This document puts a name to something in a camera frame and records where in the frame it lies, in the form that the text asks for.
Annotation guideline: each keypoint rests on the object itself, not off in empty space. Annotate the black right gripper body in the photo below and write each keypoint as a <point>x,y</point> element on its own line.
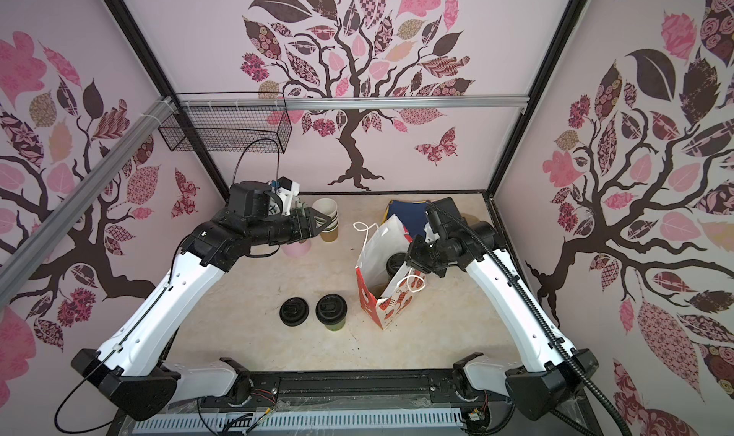
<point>427,255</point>

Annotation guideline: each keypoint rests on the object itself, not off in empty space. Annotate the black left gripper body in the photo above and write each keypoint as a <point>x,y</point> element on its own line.
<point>280,228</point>

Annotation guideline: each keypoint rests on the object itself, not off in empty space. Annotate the black plastic cup lid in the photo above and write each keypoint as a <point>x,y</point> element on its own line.
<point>394,263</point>
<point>331,310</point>

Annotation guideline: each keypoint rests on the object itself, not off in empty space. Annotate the red white paper takeout bag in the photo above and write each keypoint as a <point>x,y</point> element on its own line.
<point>381,297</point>

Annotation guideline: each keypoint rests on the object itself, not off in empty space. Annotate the green paper coffee cup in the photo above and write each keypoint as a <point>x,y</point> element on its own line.
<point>335,326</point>

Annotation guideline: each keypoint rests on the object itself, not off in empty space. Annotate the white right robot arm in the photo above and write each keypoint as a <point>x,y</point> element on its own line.
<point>552,370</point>

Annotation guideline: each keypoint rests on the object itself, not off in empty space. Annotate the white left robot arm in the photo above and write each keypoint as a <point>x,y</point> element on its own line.
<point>128,369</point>

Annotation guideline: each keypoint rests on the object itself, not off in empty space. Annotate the navy blue paper bags stack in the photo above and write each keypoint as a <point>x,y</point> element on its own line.
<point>411,214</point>

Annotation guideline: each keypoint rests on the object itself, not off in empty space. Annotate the pink plastic straw holder cup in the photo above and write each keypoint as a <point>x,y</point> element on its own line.
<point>297,249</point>

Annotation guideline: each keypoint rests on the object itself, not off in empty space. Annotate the stack of green paper cups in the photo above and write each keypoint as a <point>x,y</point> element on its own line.
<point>327,218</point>

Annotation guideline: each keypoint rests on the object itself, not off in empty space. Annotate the stack of black cup lids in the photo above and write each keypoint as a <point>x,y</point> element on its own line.
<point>294,311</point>

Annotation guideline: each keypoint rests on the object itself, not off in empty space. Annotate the black wire mesh basket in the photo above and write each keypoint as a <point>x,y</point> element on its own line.
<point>245,125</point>

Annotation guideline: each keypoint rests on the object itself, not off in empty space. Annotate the aluminium horizontal rail back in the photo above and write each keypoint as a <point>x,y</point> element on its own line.
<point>309,104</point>

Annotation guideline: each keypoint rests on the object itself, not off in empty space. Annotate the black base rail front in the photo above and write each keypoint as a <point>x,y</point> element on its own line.
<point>483,412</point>

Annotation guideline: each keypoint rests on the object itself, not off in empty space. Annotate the white slotted cable duct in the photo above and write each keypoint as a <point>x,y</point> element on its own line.
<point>298,422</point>

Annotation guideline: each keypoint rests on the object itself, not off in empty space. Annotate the black vertical frame post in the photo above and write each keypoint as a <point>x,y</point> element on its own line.
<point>138,43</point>

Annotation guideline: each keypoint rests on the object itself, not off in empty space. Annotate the aluminium diagonal rail left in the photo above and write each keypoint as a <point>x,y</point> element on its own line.
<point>16,272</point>

